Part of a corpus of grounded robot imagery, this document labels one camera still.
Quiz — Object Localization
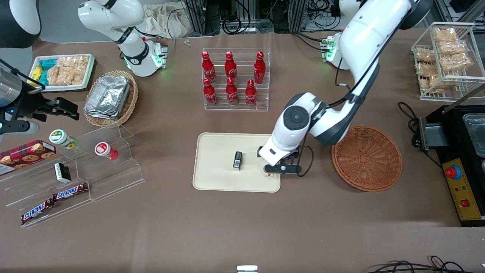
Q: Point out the round brown wicker basket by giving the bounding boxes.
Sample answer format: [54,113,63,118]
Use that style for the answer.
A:
[331,125,404,193]

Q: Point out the cream plastic tray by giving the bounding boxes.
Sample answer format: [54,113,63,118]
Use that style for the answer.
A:
[192,132,282,193]

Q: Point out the white rectangular snack tray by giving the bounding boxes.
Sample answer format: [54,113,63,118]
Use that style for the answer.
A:
[30,54,97,93]

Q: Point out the grey metal bar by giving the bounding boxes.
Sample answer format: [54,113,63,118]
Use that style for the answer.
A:
[443,83,485,114]

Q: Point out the rice cracker bag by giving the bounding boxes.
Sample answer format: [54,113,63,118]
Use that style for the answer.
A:
[437,39,469,56]
[416,62,440,78]
[64,55,90,86]
[47,57,69,86]
[428,75,452,94]
[439,53,473,72]
[415,48,437,63]
[433,27,458,42]

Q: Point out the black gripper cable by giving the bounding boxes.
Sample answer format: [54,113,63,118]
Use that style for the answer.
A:
[298,136,316,177]

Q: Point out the steel pan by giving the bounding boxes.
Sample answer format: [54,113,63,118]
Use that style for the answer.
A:
[462,112,485,158]

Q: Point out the yellow control panel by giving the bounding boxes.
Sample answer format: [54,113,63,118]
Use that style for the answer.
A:
[442,158,485,222]

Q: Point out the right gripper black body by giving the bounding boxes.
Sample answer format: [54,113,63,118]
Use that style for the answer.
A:
[22,91,66,120]

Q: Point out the red cola bottle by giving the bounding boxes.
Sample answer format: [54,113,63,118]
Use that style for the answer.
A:
[203,78,219,107]
[201,51,217,83]
[225,77,240,106]
[224,51,238,81]
[245,79,258,107]
[253,51,267,85]

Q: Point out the black appliance power cable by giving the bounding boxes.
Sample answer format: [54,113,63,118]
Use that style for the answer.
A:
[397,101,444,168]

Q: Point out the black floor cables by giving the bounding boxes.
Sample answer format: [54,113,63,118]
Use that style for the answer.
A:
[369,256,485,273]

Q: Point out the tartan chocolate chip cookie box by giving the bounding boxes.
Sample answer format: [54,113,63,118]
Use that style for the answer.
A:
[0,140,57,176]

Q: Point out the green sunflower yogurt cup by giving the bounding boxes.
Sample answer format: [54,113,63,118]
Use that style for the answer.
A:
[49,129,78,149]

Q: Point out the clear acrylic bottle rack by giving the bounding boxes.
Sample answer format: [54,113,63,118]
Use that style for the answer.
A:
[202,48,271,112]

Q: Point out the white wire rack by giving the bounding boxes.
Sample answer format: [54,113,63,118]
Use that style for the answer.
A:
[411,22,485,102]

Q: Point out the clear acrylic tiered stand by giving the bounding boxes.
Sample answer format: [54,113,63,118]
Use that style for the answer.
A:
[0,123,146,228]

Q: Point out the aluminium foil tray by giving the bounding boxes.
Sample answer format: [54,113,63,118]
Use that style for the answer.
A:
[84,108,125,121]
[85,76,131,116]

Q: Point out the beige cloth bag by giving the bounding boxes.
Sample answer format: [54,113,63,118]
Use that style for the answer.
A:
[142,3,191,39]

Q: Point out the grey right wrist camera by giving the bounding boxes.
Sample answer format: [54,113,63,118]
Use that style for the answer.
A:
[0,119,40,135]

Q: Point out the black cooking appliance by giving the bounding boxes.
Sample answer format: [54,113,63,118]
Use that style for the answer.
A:
[419,104,485,228]

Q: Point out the Snickers chocolate bar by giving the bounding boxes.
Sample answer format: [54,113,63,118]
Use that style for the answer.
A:
[52,183,89,202]
[20,199,55,224]

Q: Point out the red strawberry yogurt cup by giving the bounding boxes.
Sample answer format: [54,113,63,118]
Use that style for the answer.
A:
[94,141,119,161]

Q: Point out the red emergency stop button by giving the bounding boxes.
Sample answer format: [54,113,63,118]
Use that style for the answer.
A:
[445,165,463,181]

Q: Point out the oval wicker basket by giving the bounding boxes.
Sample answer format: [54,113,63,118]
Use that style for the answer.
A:
[83,70,139,128]

